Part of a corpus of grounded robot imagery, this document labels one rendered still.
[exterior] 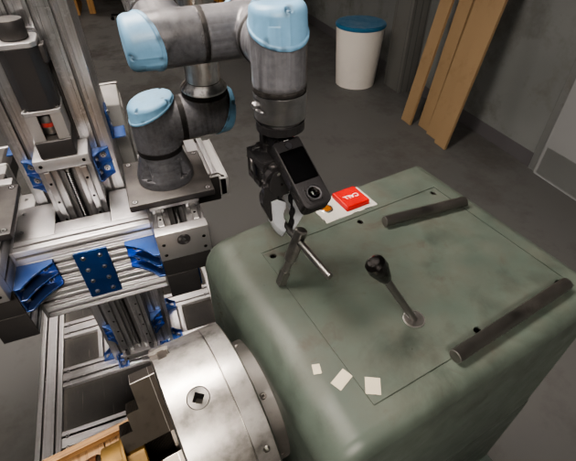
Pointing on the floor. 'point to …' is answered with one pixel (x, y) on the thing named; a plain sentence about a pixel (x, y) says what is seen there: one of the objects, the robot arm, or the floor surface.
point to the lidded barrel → (357, 50)
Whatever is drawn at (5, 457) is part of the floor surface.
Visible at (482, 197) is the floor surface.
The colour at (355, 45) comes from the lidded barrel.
